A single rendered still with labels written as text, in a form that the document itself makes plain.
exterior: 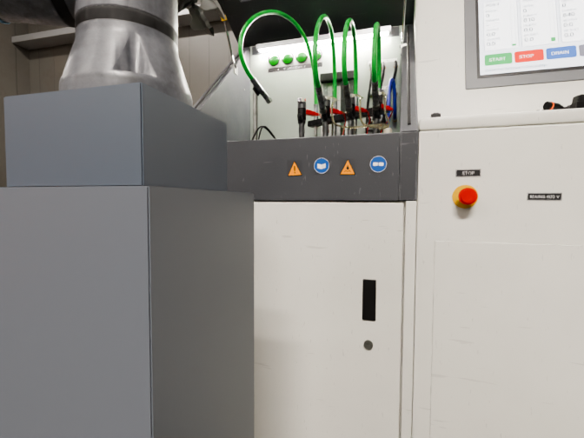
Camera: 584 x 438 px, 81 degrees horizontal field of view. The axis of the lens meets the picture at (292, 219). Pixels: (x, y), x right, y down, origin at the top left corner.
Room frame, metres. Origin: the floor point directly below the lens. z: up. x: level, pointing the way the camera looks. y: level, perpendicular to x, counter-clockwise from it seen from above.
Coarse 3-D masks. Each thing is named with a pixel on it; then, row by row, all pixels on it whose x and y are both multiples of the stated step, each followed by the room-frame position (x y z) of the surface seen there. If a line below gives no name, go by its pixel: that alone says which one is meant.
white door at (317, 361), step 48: (288, 240) 0.89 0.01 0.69; (336, 240) 0.85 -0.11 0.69; (384, 240) 0.81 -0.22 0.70; (288, 288) 0.89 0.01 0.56; (336, 288) 0.85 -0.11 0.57; (384, 288) 0.81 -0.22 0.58; (288, 336) 0.89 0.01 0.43; (336, 336) 0.85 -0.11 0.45; (384, 336) 0.81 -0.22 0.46; (288, 384) 0.89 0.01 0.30; (336, 384) 0.85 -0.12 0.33; (384, 384) 0.81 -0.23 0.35; (288, 432) 0.88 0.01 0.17; (336, 432) 0.85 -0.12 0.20; (384, 432) 0.81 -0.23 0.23
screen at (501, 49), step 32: (480, 0) 1.04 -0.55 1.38; (512, 0) 1.01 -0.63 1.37; (544, 0) 0.99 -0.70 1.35; (576, 0) 0.96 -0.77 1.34; (480, 32) 1.02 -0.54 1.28; (512, 32) 0.99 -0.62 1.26; (544, 32) 0.96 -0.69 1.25; (576, 32) 0.94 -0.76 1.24; (480, 64) 0.99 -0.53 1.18; (512, 64) 0.97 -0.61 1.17; (544, 64) 0.94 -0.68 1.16; (576, 64) 0.92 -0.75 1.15
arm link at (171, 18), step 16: (64, 0) 0.40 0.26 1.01; (80, 0) 0.39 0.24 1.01; (96, 0) 0.38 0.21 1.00; (112, 0) 0.38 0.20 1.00; (128, 0) 0.39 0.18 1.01; (144, 0) 0.40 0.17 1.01; (160, 0) 0.41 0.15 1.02; (176, 0) 0.45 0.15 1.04; (64, 16) 0.42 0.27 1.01; (160, 16) 0.41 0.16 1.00; (176, 16) 0.45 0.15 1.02; (176, 32) 0.45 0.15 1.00
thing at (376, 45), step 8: (376, 24) 0.98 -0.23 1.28; (376, 32) 0.95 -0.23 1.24; (376, 40) 0.94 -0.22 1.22; (376, 48) 0.93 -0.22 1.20; (376, 56) 0.93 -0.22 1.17; (376, 64) 0.94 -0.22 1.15; (376, 72) 0.95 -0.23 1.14; (376, 80) 0.96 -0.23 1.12; (376, 88) 0.98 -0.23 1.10; (376, 96) 1.00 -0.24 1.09; (376, 104) 1.02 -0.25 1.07
